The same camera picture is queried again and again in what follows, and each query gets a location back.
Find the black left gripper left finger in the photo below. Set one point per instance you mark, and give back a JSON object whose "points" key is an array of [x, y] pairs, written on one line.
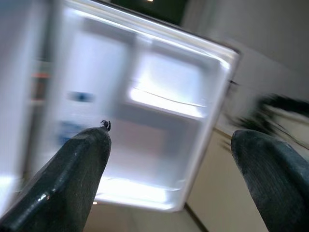
{"points": [[60, 183]]}

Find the white fridge door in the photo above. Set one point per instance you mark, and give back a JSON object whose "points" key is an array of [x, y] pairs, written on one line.
{"points": [[154, 125]]}

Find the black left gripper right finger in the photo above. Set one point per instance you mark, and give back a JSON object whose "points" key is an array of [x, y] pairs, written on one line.
{"points": [[277, 183]]}

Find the white fridge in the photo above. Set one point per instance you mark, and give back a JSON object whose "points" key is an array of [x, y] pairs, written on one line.
{"points": [[17, 96]]}

